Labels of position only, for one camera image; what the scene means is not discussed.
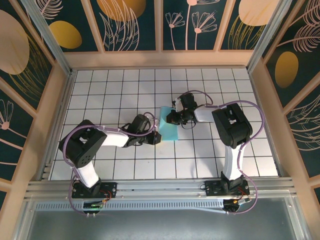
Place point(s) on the teal square paper sheet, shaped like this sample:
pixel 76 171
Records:
pixel 168 133

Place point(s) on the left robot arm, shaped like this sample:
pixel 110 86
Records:
pixel 82 150

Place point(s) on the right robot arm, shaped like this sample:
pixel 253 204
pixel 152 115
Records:
pixel 232 127

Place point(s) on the grey metal panel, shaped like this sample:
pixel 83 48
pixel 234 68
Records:
pixel 160 225

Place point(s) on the aluminium mounting rail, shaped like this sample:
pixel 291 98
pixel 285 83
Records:
pixel 160 186

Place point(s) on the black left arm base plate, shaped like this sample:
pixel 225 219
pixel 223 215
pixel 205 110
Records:
pixel 110 186

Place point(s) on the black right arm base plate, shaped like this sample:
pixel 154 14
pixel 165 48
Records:
pixel 212 187

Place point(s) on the aluminium side rail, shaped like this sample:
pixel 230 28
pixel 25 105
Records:
pixel 267 125
pixel 58 125

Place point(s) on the aluminium frame post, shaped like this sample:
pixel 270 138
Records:
pixel 50 40
pixel 270 32

